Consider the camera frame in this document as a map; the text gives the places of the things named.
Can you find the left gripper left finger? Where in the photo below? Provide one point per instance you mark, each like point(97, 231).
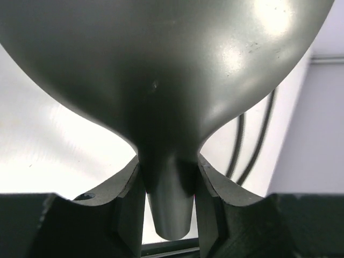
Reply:
point(106, 221)

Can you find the grey shower head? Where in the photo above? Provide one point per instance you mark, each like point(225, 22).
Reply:
point(164, 75)

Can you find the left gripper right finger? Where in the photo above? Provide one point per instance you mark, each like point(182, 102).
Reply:
point(233, 222)

